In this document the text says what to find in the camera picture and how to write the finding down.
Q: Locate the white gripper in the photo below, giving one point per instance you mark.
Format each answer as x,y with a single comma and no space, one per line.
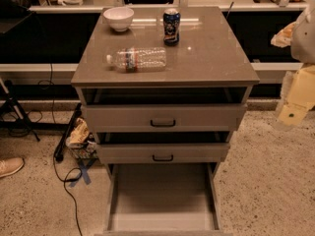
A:
304,42

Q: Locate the clear plastic water bottle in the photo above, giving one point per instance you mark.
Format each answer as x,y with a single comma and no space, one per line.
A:
133,60

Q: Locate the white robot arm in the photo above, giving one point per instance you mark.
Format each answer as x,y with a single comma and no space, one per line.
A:
303,40

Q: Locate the grey drawer cabinet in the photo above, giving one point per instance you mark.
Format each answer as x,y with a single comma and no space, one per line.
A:
207,55

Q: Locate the grey top drawer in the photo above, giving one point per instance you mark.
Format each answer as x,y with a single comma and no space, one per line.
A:
163,110

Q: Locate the grey drawer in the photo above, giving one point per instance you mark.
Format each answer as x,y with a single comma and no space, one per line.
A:
163,110
163,199
169,147

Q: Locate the grey middle drawer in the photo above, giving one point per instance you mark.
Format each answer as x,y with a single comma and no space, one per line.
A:
169,147

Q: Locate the grey bottom drawer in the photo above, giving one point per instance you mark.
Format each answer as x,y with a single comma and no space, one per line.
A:
163,199

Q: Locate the blue soda can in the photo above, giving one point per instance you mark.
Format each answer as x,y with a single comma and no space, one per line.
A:
171,23

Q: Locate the white ceramic bowl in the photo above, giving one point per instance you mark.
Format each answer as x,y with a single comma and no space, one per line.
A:
119,18

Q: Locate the basket of snack bags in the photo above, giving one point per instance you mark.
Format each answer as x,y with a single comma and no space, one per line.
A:
81,142

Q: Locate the blue tape cross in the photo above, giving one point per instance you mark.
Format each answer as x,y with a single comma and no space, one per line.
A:
84,166

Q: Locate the black power strip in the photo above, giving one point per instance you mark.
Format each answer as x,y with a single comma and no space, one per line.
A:
58,153

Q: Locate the black tripod stand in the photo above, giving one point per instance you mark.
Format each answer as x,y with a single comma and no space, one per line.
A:
22,120

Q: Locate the tan shoe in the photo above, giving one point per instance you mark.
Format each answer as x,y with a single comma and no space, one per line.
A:
10,166

